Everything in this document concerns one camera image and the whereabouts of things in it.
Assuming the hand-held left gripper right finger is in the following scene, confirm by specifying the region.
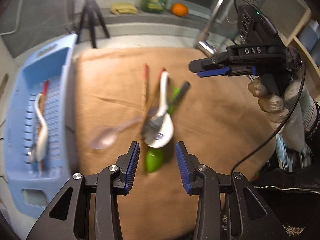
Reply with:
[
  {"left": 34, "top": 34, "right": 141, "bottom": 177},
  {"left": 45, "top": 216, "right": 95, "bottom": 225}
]
[{"left": 176, "top": 141, "right": 285, "bottom": 240}]

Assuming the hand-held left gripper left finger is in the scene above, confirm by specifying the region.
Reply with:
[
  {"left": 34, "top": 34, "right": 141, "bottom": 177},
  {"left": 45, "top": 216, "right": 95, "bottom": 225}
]
[{"left": 26, "top": 141, "right": 140, "bottom": 240}]

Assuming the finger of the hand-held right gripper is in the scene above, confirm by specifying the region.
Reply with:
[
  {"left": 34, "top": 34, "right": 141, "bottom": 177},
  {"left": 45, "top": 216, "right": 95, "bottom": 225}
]
[
  {"left": 196, "top": 67, "right": 232, "bottom": 78},
  {"left": 189, "top": 52, "right": 232, "bottom": 74}
]

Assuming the green plastic spoon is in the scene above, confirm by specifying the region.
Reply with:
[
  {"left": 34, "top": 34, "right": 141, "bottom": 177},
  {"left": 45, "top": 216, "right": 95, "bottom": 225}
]
[{"left": 146, "top": 87, "right": 181, "bottom": 173}]

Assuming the metal fork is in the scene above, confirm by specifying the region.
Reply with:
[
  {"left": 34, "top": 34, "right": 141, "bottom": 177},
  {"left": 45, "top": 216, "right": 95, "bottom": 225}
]
[{"left": 141, "top": 81, "right": 191, "bottom": 142}]

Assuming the clear plastic spoon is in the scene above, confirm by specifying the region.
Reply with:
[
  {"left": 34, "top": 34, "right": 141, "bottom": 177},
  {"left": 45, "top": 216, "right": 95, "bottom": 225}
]
[{"left": 89, "top": 118, "right": 143, "bottom": 151}]

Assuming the white ceramic soup spoon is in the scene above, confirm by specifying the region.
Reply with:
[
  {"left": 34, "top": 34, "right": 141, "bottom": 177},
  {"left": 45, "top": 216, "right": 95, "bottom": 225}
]
[{"left": 146, "top": 71, "right": 174, "bottom": 148}]

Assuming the red-tipped wooden chopstick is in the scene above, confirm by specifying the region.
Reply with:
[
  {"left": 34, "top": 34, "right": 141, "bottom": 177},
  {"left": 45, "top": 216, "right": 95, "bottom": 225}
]
[
  {"left": 137, "top": 67, "right": 167, "bottom": 142},
  {"left": 39, "top": 81, "right": 50, "bottom": 172}
]

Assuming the slender white plastic spoon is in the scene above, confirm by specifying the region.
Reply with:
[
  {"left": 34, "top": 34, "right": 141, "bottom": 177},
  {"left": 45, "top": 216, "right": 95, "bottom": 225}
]
[{"left": 35, "top": 93, "right": 49, "bottom": 162}]

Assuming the blue plastic drainer basket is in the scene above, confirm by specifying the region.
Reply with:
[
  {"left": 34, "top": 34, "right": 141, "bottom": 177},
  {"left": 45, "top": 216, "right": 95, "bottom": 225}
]
[{"left": 4, "top": 33, "right": 80, "bottom": 220}]

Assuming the person's right forearm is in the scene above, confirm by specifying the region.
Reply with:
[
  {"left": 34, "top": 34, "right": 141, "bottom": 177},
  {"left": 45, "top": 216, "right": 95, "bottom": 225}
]
[{"left": 301, "top": 97, "right": 320, "bottom": 153}]

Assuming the person's right hand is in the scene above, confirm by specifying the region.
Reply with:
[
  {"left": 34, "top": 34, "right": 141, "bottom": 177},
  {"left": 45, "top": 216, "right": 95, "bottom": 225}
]
[{"left": 247, "top": 77, "right": 310, "bottom": 152}]

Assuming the brown towel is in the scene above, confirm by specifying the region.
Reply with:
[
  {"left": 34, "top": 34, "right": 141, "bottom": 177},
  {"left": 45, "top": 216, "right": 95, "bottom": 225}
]
[{"left": 72, "top": 47, "right": 278, "bottom": 240}]

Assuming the chrome faucet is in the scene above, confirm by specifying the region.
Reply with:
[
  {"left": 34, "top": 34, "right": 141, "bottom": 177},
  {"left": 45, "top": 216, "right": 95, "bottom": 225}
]
[{"left": 192, "top": 0, "right": 259, "bottom": 58}]

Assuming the wooden shelf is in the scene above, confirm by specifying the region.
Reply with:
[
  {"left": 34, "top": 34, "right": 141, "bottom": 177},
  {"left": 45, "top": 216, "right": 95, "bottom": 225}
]
[{"left": 285, "top": 6, "right": 320, "bottom": 82}]

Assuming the orange fruit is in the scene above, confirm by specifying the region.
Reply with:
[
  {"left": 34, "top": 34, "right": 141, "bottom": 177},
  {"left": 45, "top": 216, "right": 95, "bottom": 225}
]
[{"left": 171, "top": 3, "right": 189, "bottom": 18}]

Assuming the yellow sponge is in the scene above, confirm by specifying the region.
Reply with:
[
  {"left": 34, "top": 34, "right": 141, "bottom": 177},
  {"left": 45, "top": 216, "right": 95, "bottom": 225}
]
[{"left": 110, "top": 2, "right": 138, "bottom": 15}]

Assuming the blue white patterned object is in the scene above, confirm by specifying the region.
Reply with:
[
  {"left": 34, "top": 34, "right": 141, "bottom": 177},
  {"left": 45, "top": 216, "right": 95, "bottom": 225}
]
[{"left": 275, "top": 134, "right": 312, "bottom": 172}]

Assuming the person's black jacket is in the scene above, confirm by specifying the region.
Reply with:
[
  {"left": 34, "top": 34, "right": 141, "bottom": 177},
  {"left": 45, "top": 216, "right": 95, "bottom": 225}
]
[{"left": 251, "top": 166, "right": 320, "bottom": 240}]

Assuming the black tripod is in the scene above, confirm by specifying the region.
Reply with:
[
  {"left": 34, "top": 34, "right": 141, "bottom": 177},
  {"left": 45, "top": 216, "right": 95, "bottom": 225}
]
[{"left": 74, "top": 0, "right": 111, "bottom": 49}]

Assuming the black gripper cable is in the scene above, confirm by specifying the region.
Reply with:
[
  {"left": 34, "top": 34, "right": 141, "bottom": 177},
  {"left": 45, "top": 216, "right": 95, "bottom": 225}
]
[{"left": 232, "top": 0, "right": 307, "bottom": 173}]

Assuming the white cable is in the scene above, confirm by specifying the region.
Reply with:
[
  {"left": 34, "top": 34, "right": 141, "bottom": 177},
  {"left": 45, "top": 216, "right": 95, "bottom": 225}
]
[{"left": 0, "top": 0, "right": 27, "bottom": 36}]

